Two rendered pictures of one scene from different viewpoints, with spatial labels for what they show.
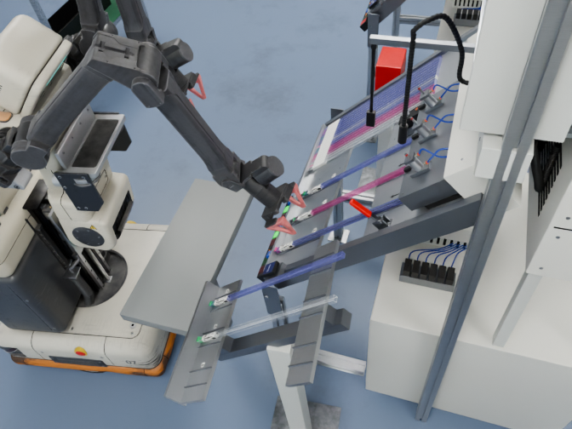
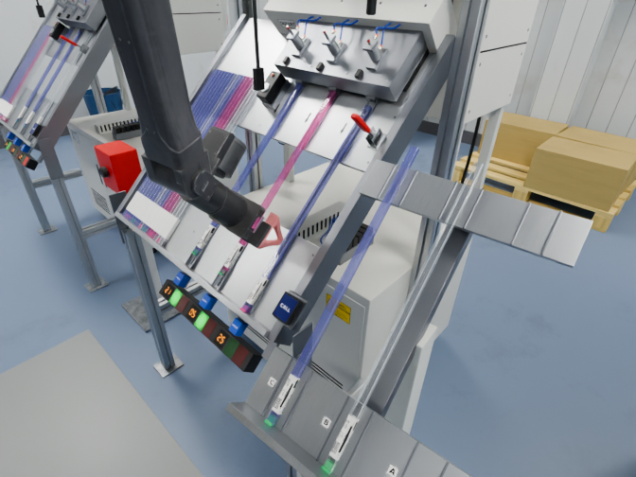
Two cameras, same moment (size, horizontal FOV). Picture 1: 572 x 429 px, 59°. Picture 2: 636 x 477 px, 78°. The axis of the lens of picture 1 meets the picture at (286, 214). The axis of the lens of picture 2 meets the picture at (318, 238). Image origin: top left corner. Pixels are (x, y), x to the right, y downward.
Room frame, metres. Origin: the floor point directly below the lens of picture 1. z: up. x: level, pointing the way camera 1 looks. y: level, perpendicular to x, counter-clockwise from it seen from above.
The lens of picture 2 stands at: (0.58, 0.56, 1.29)
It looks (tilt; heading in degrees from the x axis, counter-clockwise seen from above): 33 degrees down; 288
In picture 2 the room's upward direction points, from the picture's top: 1 degrees clockwise
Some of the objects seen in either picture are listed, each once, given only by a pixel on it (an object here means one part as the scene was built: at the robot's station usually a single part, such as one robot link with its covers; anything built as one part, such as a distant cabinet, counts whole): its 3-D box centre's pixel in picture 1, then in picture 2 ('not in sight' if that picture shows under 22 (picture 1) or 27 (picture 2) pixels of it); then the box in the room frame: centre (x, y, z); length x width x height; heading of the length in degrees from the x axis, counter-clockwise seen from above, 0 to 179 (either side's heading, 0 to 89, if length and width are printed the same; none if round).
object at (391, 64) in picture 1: (386, 130); (139, 237); (1.71, -0.51, 0.39); 0.24 x 0.24 x 0.78; 66
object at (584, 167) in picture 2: not in sight; (544, 162); (-0.16, -2.61, 0.21); 1.14 x 0.78 x 0.42; 156
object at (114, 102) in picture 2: not in sight; (108, 111); (3.73, -2.44, 0.22); 0.38 x 0.35 x 0.44; 76
